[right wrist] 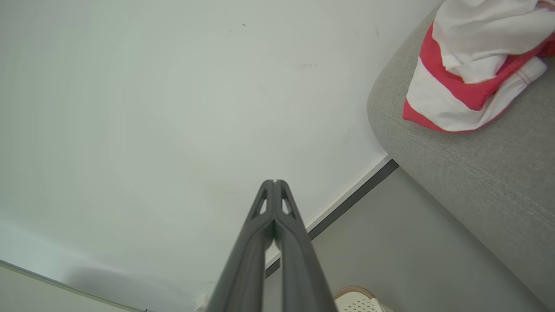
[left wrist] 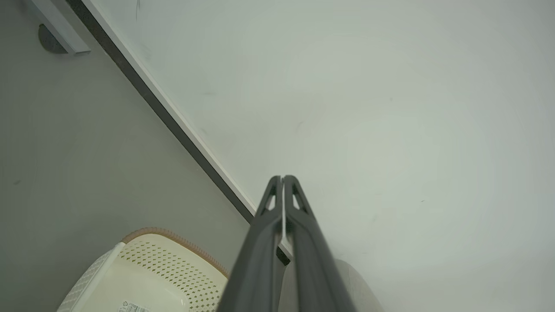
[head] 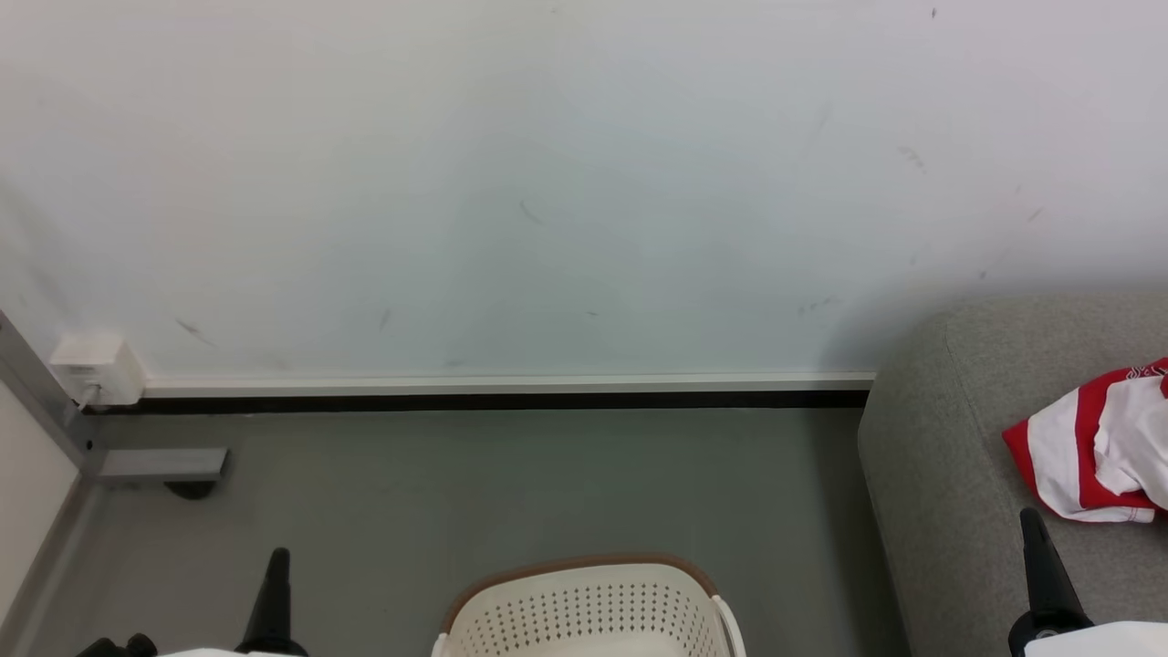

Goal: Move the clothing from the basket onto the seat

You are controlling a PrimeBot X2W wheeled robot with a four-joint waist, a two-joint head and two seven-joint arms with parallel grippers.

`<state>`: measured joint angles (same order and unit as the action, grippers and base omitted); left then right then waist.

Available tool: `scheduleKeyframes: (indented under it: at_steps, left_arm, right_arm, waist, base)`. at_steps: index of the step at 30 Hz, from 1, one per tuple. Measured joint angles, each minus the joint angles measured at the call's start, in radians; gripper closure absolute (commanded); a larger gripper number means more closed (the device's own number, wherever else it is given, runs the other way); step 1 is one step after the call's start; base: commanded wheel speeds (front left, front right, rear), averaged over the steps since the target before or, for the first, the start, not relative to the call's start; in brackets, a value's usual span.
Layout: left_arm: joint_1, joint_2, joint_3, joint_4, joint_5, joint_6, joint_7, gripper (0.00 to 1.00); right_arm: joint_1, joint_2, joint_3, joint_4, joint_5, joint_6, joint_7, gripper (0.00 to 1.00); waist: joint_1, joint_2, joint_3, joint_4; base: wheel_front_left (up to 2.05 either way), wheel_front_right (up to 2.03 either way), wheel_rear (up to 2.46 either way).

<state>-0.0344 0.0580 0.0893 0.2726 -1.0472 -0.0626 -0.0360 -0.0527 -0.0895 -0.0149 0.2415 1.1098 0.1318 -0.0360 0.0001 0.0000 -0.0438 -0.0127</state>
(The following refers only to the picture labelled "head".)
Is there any white perforated laundry basket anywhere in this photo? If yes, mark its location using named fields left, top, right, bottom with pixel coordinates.
left=431, top=552, right=748, bottom=657

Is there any white wall power outlet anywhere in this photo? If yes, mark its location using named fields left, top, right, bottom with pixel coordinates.
left=47, top=333, right=147, bottom=408

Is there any cream partition panel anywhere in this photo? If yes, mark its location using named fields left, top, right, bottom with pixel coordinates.
left=0, top=379, right=85, bottom=631

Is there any black baseboard strip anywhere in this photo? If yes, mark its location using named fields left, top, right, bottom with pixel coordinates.
left=87, top=391, right=872, bottom=413

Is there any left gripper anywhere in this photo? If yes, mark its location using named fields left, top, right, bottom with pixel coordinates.
left=76, top=547, right=308, bottom=657

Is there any grey fabric sofa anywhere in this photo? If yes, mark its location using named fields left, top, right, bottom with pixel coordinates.
left=856, top=292, right=1168, bottom=657

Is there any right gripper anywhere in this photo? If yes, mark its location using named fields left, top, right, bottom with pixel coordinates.
left=1007, top=507, right=1168, bottom=657

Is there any red and white garment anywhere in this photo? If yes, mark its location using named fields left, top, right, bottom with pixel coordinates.
left=1002, top=358, right=1168, bottom=525

